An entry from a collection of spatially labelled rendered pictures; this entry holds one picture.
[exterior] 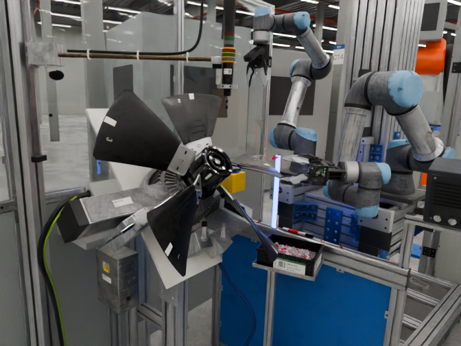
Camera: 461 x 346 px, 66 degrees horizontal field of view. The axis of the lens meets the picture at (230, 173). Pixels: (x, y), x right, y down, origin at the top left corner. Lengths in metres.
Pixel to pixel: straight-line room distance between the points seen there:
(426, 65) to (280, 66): 1.84
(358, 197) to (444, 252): 1.65
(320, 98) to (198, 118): 4.71
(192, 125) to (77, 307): 1.08
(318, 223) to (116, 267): 1.02
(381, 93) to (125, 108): 0.82
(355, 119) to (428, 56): 3.75
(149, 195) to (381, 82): 0.84
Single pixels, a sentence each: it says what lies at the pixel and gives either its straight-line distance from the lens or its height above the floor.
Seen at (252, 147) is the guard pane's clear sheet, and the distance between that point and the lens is 2.58.
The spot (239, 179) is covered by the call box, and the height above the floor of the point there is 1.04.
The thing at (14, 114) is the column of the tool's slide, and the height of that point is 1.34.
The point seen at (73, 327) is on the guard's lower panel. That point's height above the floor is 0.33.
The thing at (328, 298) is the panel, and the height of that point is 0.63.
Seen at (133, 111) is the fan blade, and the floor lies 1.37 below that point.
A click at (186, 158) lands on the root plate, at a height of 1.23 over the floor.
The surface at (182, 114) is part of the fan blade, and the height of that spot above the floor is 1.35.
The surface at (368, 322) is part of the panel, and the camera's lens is 1.56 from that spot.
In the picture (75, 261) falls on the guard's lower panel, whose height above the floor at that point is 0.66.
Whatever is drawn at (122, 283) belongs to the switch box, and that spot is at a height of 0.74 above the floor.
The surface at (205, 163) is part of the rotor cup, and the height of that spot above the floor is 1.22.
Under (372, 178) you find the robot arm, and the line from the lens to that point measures 1.29.
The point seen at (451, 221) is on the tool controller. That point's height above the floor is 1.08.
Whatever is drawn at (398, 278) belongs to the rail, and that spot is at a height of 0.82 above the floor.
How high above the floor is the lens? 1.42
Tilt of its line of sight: 12 degrees down
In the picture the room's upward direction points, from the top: 2 degrees clockwise
